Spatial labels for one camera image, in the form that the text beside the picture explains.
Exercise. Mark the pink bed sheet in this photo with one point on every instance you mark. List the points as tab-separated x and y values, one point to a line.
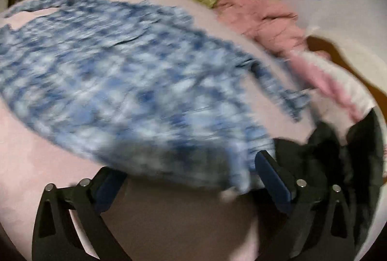
39	188

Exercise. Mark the pink and white pillow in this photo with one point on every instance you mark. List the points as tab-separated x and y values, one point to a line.
329	82

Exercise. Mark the crumpled pink blanket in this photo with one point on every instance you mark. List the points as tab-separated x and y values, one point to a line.
260	19

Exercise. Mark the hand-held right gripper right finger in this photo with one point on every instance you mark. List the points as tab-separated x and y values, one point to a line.
272	179

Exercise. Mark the blue plaid shirt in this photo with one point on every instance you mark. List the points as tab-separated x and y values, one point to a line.
121	82

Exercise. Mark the dark cloth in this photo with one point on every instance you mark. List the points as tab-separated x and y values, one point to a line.
317	158

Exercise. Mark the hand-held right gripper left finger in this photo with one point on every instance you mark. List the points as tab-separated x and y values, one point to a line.
110	188

